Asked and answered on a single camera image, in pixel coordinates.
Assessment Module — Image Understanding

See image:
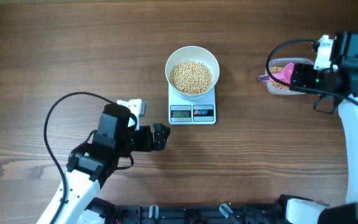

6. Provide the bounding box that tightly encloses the pink plastic measuring scoop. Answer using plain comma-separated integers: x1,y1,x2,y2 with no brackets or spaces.
257,63,295,83

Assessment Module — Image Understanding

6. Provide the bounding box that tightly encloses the white digital kitchen scale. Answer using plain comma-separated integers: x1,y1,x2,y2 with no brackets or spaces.
168,85,216,125

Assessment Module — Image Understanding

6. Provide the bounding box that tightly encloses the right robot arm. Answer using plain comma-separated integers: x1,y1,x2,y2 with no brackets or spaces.
282,31,358,223

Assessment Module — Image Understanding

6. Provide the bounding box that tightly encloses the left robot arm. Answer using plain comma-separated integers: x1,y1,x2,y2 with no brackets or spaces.
38,103,170,223

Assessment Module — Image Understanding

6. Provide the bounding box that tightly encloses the white bowl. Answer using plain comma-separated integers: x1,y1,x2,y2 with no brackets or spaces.
165,46,220,96

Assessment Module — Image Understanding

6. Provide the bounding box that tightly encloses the clear plastic container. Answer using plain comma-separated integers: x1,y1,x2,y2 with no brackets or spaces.
266,57,314,95

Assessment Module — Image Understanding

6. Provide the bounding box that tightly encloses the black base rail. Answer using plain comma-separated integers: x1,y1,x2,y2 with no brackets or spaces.
106,203,287,224

